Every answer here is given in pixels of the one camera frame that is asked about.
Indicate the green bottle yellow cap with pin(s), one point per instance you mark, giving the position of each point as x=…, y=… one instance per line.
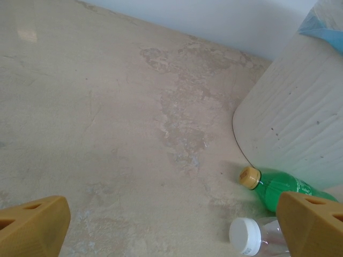
x=270, y=187

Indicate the translucent white bin liner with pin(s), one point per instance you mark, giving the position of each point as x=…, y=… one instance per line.
x=329, y=16

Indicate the grape label bottle white cap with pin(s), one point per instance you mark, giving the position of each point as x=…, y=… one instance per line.
x=245, y=233

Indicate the white plastic bin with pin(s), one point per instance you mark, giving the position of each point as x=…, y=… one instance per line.
x=294, y=120

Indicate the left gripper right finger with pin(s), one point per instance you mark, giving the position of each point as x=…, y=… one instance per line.
x=313, y=230

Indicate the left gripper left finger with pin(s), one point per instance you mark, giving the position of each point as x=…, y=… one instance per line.
x=32, y=227

